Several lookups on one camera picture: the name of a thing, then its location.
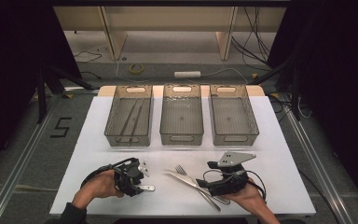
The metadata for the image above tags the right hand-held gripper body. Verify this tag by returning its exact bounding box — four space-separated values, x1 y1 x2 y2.
209 151 257 197

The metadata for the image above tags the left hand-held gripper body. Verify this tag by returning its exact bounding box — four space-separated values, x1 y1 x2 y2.
113 157 152 194

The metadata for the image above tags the metal table knife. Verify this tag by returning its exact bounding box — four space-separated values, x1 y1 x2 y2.
164 169 231 205

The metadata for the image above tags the metal fork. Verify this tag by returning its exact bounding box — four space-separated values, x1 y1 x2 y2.
174 164 222 214

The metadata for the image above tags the clear grey plastic bin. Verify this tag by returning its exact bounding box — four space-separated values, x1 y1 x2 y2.
209 84 260 147
103 84 154 147
159 83 205 146

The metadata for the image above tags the person's right hand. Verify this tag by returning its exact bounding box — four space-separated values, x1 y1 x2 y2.
220 178 270 216

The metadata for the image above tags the person's left hand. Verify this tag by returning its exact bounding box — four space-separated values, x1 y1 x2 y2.
72 169 125 210

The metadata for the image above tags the white table mat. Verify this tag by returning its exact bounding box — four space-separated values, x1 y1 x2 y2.
49 95 317 217

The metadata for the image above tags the white power strip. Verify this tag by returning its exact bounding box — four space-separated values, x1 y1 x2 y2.
173 70 202 79

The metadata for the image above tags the yellow tape roll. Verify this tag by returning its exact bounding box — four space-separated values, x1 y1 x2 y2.
129 63 145 75

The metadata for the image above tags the black metal stand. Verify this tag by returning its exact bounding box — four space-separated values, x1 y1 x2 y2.
35 64 96 124
248 59 302 121

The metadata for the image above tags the light wooden desk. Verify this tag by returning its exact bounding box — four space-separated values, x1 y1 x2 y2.
53 6 287 62

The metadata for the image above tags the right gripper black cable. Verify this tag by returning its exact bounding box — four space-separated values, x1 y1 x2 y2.
202 169 267 201

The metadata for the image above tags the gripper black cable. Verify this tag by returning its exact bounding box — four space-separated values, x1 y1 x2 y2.
80 157 138 188
202 169 267 201

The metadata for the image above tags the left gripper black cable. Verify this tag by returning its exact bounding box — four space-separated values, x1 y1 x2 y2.
80 157 138 188

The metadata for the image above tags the aluminium floor rail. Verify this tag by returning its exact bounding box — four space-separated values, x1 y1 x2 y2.
279 92 353 224
0 92 63 224

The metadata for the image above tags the white floor cable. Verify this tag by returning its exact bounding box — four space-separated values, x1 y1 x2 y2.
200 67 250 84
115 57 176 84

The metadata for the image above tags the thin black floor cable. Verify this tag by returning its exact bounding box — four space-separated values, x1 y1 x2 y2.
73 50 103 64

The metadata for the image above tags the bundle of black cables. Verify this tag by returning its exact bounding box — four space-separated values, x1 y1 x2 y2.
231 6 273 71

